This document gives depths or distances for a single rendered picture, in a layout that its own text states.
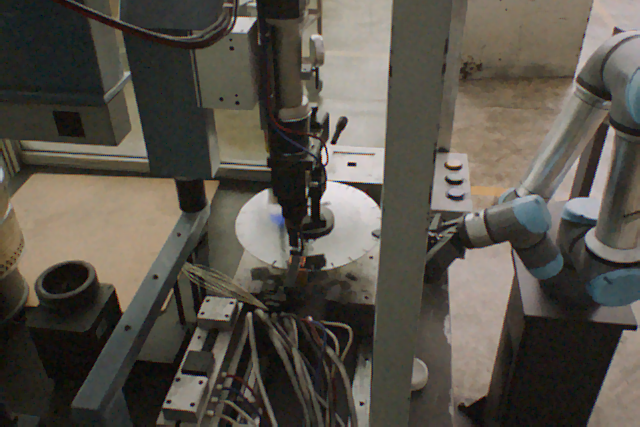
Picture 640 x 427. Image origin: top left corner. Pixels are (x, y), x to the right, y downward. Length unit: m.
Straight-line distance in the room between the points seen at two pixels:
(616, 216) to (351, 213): 0.54
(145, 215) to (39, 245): 0.28
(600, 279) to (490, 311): 1.26
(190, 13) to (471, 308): 1.90
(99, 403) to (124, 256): 0.75
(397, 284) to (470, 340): 1.88
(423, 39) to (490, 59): 4.04
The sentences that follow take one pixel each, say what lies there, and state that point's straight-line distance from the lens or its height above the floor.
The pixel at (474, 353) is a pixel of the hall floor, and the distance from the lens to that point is 2.38.
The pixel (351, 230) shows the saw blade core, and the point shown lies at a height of 0.95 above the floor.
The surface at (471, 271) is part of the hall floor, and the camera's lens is 2.70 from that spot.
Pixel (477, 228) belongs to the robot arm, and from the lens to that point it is 1.23.
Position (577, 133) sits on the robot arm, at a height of 1.19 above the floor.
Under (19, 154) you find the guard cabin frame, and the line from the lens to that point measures 2.16.
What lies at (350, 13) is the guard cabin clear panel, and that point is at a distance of 1.60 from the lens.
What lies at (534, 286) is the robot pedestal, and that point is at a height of 0.75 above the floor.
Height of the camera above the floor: 1.76
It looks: 34 degrees down
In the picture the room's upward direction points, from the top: 1 degrees counter-clockwise
